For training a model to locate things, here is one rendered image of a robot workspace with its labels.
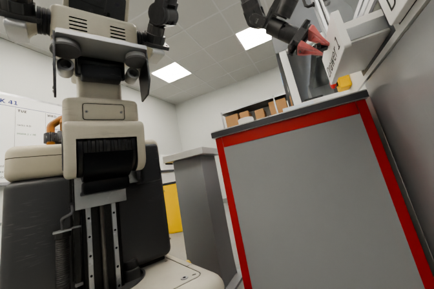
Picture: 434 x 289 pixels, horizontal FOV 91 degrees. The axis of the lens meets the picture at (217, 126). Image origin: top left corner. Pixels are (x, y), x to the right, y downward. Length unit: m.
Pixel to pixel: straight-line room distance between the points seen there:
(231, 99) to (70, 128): 4.90
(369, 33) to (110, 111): 0.77
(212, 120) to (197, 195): 4.33
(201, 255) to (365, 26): 1.24
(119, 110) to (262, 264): 0.74
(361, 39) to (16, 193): 1.13
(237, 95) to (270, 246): 4.73
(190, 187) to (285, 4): 1.01
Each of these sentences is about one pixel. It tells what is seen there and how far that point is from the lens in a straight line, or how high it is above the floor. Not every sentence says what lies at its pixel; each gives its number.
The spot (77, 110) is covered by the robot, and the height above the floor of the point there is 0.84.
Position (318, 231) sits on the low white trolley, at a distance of 0.87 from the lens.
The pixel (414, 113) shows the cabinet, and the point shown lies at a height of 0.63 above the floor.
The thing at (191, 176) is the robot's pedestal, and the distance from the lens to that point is 1.30.
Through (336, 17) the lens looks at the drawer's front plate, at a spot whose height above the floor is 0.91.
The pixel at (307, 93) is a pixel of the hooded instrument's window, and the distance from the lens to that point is 1.61.
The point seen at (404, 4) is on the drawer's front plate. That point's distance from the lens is 0.60.
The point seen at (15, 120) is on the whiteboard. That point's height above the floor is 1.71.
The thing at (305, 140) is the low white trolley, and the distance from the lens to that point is 0.84.
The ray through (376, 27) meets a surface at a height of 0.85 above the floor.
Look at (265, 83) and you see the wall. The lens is 5.30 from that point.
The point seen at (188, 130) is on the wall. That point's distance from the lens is 5.84.
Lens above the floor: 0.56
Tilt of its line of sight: 14 degrees up
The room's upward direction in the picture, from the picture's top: 11 degrees counter-clockwise
